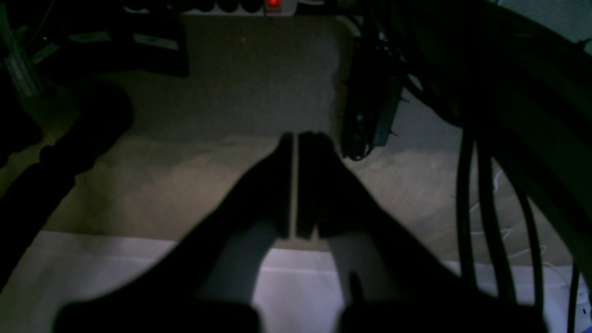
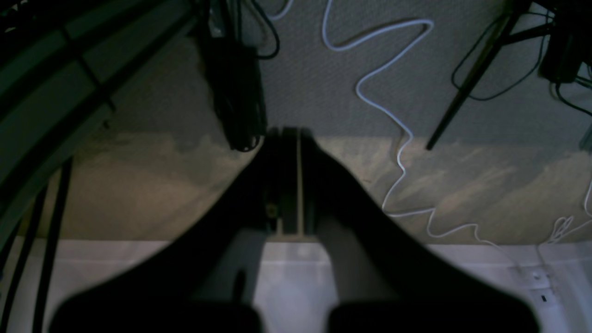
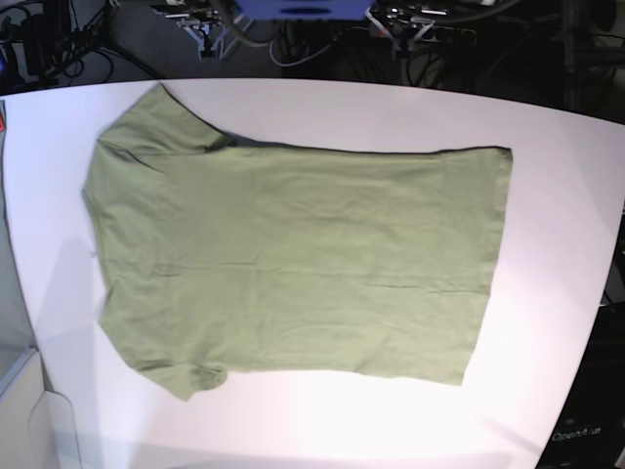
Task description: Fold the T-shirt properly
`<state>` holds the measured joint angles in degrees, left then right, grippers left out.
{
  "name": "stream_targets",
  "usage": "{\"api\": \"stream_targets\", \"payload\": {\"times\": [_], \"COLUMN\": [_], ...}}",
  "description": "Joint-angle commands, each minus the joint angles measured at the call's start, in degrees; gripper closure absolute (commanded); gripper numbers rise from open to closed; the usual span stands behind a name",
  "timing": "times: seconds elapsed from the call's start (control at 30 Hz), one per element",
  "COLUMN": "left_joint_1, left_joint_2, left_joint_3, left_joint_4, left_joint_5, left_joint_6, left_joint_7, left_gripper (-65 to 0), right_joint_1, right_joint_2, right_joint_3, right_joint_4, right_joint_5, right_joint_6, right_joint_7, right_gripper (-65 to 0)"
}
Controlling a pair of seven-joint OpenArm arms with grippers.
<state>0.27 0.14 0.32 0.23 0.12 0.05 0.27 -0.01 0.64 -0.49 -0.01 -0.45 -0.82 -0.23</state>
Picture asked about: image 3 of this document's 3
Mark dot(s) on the green T-shirt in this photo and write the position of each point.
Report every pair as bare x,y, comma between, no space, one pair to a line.
219,256

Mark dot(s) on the black power strip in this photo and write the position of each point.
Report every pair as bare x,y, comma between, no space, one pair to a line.
409,34

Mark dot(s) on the blue box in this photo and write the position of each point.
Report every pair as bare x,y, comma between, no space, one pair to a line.
306,10

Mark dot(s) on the black OpenArm case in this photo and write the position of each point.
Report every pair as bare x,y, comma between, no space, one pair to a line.
590,430

